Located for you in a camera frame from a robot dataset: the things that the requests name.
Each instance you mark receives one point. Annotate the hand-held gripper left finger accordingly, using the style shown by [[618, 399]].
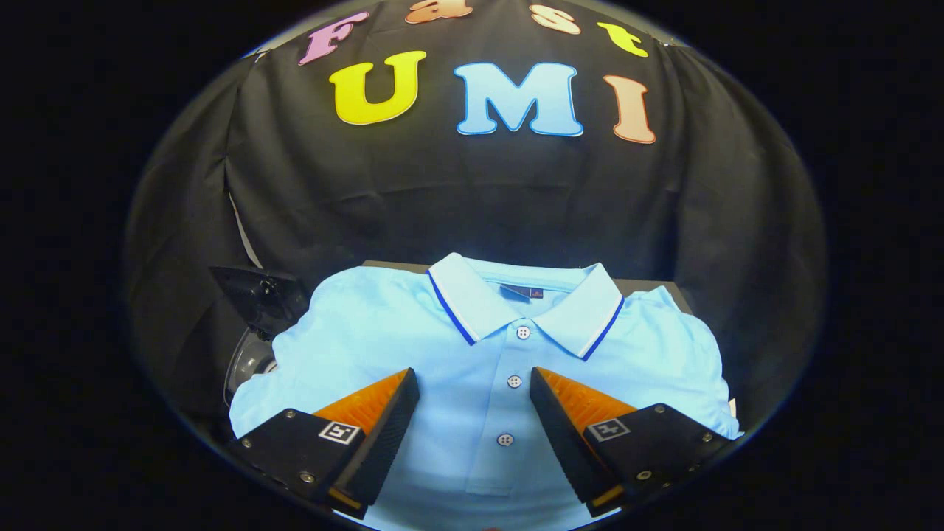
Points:
[[387, 435]]

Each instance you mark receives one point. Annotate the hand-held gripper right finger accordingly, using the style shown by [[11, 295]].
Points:
[[560, 435]]

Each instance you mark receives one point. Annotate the light blue polo shirt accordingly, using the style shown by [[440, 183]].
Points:
[[472, 354]]

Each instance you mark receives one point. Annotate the dark washing machine lid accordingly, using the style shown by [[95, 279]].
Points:
[[265, 295]]

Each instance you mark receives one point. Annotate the beige cabinet with dark top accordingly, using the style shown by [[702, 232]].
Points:
[[653, 287]]

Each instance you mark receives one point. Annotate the black backdrop cloth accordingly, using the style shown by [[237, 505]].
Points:
[[479, 199]]

